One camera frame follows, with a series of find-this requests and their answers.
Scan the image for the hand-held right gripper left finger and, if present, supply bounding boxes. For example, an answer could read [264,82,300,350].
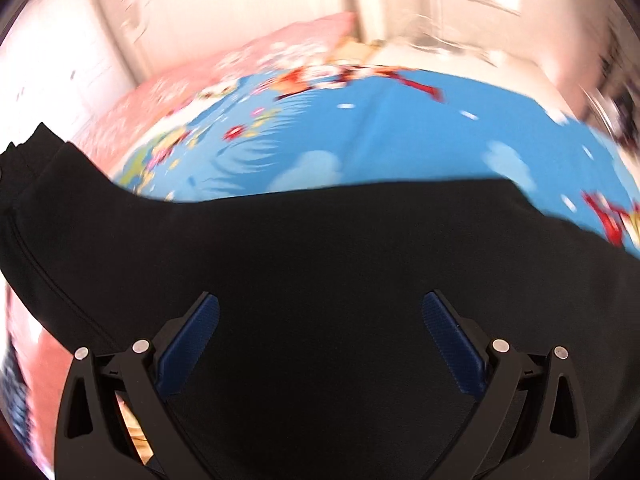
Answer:
[54,291,222,480]

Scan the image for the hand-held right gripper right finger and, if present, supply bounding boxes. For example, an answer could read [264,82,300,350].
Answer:
[421,289,591,480]

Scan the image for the black pants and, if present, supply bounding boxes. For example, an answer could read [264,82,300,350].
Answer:
[0,122,640,480]

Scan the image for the pink cloth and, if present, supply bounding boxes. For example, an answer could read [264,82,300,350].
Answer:
[5,285,116,466]

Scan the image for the blue cartoon print bed sheet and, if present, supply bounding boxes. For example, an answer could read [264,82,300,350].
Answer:
[112,65,640,261]

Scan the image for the pink floral pillow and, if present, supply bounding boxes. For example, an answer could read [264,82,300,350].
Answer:
[65,10,361,171]

